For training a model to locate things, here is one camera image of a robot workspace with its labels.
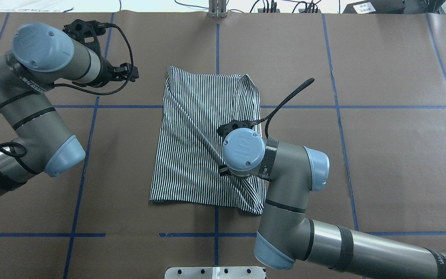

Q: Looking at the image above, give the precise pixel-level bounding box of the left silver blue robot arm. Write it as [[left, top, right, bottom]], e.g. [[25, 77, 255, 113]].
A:
[[0, 19, 139, 196]]

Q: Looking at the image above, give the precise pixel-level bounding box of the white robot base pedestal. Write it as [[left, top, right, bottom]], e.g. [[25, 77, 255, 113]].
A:
[[164, 265, 267, 279]]

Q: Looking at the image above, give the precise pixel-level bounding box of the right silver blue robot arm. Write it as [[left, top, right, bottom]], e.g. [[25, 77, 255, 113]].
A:
[[216, 120, 446, 279]]

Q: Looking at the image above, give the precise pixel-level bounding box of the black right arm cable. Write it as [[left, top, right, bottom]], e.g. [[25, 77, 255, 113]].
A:
[[252, 77, 315, 138]]

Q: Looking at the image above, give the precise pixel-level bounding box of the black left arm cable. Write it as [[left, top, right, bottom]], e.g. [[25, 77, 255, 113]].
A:
[[0, 23, 135, 175]]

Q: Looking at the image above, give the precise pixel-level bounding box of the aluminium camera post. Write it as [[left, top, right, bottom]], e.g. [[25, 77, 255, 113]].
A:
[[207, 0, 228, 18]]

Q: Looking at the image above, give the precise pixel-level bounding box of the navy white striped polo shirt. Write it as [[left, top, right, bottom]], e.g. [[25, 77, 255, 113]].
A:
[[149, 65, 266, 215]]

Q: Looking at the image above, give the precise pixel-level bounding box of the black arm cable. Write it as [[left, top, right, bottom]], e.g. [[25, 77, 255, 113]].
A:
[[252, 77, 315, 138], [0, 23, 135, 175]]

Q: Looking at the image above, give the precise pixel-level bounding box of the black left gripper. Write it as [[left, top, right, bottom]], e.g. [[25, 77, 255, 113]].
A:
[[97, 58, 139, 86]]

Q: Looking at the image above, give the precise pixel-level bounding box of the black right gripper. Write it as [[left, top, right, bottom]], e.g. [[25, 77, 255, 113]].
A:
[[216, 119, 264, 179]]

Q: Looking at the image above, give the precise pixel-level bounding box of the clear plastic bag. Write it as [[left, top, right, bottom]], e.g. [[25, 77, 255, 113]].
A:
[[0, 0, 76, 13]]

